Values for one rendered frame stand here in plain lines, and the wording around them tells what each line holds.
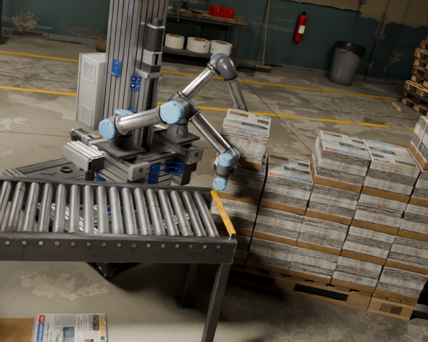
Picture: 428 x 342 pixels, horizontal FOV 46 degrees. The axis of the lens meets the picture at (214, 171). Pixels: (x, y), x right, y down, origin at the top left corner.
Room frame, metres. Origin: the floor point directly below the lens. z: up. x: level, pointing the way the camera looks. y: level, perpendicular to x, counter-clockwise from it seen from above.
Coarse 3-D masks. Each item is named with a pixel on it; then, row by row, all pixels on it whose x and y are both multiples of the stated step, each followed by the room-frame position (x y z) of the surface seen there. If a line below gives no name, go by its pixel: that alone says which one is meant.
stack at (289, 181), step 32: (288, 160) 3.09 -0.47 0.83; (256, 192) 2.80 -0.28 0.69; (288, 192) 2.79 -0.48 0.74; (320, 192) 2.79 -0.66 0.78; (352, 192) 2.78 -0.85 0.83; (224, 224) 2.80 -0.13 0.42; (256, 224) 2.80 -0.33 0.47; (288, 224) 2.78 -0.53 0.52; (320, 224) 2.78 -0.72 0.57; (384, 224) 2.77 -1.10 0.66; (256, 256) 2.79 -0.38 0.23; (288, 256) 2.79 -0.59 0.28; (320, 256) 2.78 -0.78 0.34; (384, 256) 2.76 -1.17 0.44; (288, 288) 2.78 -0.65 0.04; (320, 288) 2.78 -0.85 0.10
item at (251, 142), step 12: (228, 132) 2.81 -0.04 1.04; (240, 132) 2.81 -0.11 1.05; (252, 132) 2.81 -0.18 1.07; (264, 132) 2.86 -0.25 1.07; (228, 144) 2.81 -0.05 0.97; (240, 144) 2.81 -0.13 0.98; (252, 144) 2.81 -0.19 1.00; (264, 144) 2.80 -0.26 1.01; (240, 156) 2.81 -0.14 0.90; (252, 156) 2.80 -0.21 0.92
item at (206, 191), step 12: (0, 180) 2.14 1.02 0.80; (12, 180) 2.16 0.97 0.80; (24, 180) 2.18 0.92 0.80; (36, 180) 2.21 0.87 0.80; (48, 180) 2.23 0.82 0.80; (60, 180) 2.26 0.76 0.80; (72, 180) 2.28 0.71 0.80; (84, 180) 2.31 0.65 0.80; (12, 192) 2.16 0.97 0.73; (108, 192) 2.30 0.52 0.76; (120, 192) 2.32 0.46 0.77; (132, 192) 2.34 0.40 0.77; (144, 192) 2.36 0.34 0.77; (156, 192) 2.38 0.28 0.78; (168, 192) 2.40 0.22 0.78; (180, 192) 2.42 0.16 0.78; (192, 192) 2.44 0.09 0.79; (204, 192) 2.46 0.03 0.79; (108, 204) 2.30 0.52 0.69; (120, 204) 2.32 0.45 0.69
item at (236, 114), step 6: (228, 114) 3.06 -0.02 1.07; (234, 114) 3.08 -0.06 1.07; (240, 114) 3.09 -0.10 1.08; (246, 114) 3.11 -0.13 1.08; (252, 114) 3.13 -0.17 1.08; (246, 120) 3.03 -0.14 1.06; (252, 120) 3.05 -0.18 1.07; (258, 120) 3.06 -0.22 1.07; (264, 120) 3.08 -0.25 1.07; (270, 120) 3.10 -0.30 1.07
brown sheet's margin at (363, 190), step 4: (364, 188) 2.77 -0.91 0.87; (368, 188) 2.77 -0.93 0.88; (364, 192) 2.77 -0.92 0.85; (368, 192) 2.77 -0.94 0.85; (372, 192) 2.77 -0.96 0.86; (376, 192) 2.77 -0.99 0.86; (380, 192) 2.77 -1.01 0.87; (384, 192) 2.77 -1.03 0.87; (388, 192) 2.77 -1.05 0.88; (380, 196) 2.77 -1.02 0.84; (384, 196) 2.77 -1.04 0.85; (388, 196) 2.77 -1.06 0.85; (392, 196) 2.77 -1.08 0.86; (396, 196) 2.77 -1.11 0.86; (400, 196) 2.77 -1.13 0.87; (404, 196) 2.77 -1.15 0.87; (408, 196) 2.76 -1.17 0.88; (400, 200) 2.77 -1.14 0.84; (404, 200) 2.77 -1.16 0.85
